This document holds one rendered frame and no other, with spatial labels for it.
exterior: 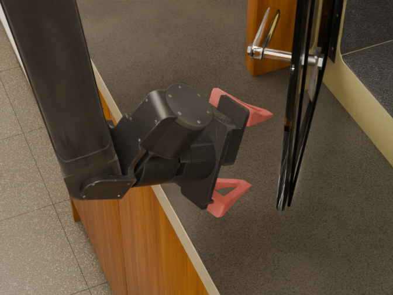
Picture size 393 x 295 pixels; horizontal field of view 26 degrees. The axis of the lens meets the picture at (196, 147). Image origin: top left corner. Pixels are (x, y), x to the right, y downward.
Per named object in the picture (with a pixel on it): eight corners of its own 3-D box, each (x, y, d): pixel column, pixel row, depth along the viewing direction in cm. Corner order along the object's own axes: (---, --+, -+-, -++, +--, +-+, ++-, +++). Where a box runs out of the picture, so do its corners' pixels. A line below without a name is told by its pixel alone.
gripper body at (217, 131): (240, 126, 96) (191, 129, 91) (216, 205, 100) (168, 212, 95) (204, 102, 100) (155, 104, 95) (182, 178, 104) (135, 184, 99)
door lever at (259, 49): (309, 28, 97) (312, 8, 95) (294, 74, 90) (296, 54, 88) (264, 20, 98) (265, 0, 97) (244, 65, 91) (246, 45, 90)
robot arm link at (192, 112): (52, 133, 91) (75, 200, 87) (99, 62, 84) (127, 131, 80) (144, 136, 98) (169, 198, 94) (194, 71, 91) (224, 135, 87)
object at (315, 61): (319, 91, 94) (326, 47, 90) (316, 102, 92) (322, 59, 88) (301, 88, 94) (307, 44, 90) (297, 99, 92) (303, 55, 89)
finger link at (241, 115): (294, 107, 101) (238, 110, 94) (276, 161, 103) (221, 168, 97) (255, 85, 105) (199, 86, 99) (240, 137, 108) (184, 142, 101)
